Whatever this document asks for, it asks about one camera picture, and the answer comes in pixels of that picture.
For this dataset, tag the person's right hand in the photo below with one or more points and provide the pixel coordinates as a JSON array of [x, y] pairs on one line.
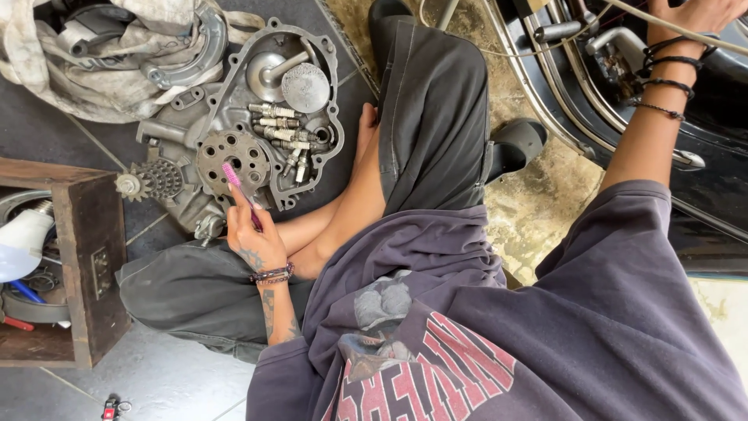
[[689, 17]]

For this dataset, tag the person's left hand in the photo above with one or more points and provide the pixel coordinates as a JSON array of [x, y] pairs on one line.
[[257, 242]]

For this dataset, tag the person's right fingers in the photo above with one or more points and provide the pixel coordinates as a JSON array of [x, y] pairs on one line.
[[730, 9]]

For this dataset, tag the pink toothbrush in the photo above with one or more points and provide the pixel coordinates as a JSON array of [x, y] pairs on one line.
[[231, 173]]

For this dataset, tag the black motorcycle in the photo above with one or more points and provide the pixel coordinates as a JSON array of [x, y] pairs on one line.
[[713, 146]]

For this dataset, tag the black sandal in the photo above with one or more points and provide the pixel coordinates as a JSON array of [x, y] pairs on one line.
[[388, 17], [517, 143]]

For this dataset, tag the person's grey trousers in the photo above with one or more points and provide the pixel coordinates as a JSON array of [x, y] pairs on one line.
[[432, 117]]

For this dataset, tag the person's purple printed shirt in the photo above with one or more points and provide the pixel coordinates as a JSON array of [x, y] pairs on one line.
[[526, 327]]

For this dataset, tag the round grey metal disc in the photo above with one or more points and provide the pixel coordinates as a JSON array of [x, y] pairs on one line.
[[305, 87]]

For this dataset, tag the metal spark plug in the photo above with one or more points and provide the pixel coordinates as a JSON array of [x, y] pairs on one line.
[[277, 122], [302, 166], [291, 162], [272, 110], [292, 144], [286, 134]]

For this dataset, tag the metal engine valve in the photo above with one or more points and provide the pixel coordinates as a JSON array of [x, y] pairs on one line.
[[263, 73]]

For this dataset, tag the grey metal engine cover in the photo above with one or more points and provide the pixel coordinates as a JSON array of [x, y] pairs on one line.
[[234, 117]]

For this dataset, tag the round perforated clutch plate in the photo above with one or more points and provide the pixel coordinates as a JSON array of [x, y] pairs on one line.
[[219, 155]]

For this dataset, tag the curved metal brake shoe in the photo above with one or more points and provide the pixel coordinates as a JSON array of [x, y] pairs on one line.
[[198, 58]]

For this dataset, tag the small toothed sprocket gear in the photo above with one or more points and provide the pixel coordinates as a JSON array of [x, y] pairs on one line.
[[155, 180]]

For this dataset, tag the dark metal engine part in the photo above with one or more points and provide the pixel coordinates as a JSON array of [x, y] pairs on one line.
[[87, 29]]

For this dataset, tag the brown wooden box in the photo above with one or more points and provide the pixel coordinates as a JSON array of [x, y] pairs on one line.
[[87, 234]]

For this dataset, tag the dirty white cloth bag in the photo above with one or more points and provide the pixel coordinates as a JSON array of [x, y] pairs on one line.
[[41, 76]]

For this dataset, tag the white light bulb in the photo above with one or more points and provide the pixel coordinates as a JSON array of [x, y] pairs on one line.
[[23, 242]]

